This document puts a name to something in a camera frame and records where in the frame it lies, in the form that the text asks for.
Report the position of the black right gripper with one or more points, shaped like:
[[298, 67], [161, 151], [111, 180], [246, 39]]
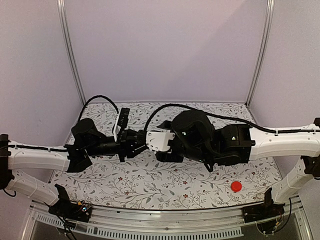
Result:
[[163, 158]]

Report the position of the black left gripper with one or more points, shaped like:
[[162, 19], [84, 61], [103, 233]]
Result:
[[126, 145]]

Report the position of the red round bottle cap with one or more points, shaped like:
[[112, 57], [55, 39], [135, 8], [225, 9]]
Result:
[[236, 186]]

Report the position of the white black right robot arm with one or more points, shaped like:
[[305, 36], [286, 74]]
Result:
[[191, 135]]

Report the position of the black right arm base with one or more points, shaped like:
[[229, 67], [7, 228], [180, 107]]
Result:
[[265, 210]]

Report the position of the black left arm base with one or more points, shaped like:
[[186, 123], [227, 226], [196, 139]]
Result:
[[79, 211]]

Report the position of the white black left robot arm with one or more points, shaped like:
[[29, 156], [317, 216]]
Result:
[[69, 158]]

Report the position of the floral patterned table mat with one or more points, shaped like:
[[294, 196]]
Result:
[[145, 183]]

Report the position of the white right camera bracket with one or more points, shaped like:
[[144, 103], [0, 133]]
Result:
[[159, 141]]

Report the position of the white camera bracket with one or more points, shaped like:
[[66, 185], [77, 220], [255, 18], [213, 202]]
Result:
[[116, 129], [159, 141]]

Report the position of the white left camera bracket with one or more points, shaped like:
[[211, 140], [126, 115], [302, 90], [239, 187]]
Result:
[[116, 129]]

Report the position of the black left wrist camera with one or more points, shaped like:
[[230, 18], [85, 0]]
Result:
[[123, 119]]

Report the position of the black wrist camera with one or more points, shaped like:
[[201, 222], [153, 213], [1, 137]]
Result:
[[123, 119], [165, 125]]

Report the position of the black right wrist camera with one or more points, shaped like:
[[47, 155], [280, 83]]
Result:
[[165, 125]]

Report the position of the aluminium front rail frame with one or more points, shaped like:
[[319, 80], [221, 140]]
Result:
[[226, 223]]

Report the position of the aluminium back left post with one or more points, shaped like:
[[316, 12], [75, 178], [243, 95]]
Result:
[[61, 7]]

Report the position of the aluminium post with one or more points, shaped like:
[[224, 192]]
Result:
[[61, 7], [262, 51]]

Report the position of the aluminium back right post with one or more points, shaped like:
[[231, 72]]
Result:
[[262, 51]]

